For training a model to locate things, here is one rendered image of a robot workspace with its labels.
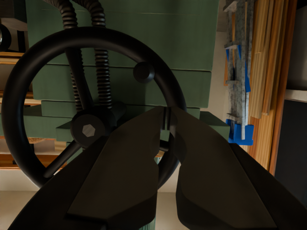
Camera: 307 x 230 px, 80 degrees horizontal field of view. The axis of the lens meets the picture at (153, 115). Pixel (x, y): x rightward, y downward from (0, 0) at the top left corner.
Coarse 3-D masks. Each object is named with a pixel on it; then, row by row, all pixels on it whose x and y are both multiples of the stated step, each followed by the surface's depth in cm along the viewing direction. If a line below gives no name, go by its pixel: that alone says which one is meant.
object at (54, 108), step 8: (48, 104) 46; (56, 104) 46; (64, 104) 46; (72, 104) 46; (96, 104) 46; (48, 112) 47; (56, 112) 47; (64, 112) 47; (72, 112) 47; (128, 112) 46; (136, 112) 46; (192, 112) 46
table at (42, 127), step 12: (24, 108) 56; (36, 108) 57; (0, 120) 48; (24, 120) 48; (36, 120) 47; (48, 120) 47; (60, 120) 47; (120, 120) 46; (204, 120) 50; (216, 120) 51; (0, 132) 48; (36, 132) 48; (48, 132) 48; (60, 132) 38; (168, 132) 47; (228, 132) 46
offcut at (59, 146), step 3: (54, 141) 50; (57, 141) 50; (60, 141) 50; (63, 141) 50; (57, 144) 50; (60, 144) 50; (63, 144) 50; (57, 147) 50; (60, 147) 50; (63, 147) 50; (57, 150) 50; (60, 150) 50; (63, 150) 50
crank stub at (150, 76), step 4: (136, 64) 21; (140, 64) 20; (144, 64) 20; (148, 64) 21; (136, 68) 20; (140, 68) 20; (144, 68) 20; (148, 68) 20; (152, 68) 21; (136, 72) 20; (140, 72) 20; (144, 72) 20; (148, 72) 20; (152, 72) 21; (136, 76) 21; (140, 76) 20; (144, 76) 20; (148, 76) 20; (152, 76) 21; (140, 80) 21; (144, 80) 21; (148, 80) 21
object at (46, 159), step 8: (24, 40) 266; (24, 48) 267; (0, 56) 231; (8, 56) 232; (16, 56) 229; (8, 64) 259; (0, 96) 233; (32, 96) 234; (24, 104) 239; (32, 104) 240; (40, 104) 240; (0, 136) 239; (32, 144) 294; (0, 160) 268; (8, 160) 269; (40, 160) 274; (48, 160) 275; (0, 168) 250; (8, 168) 250; (16, 168) 251
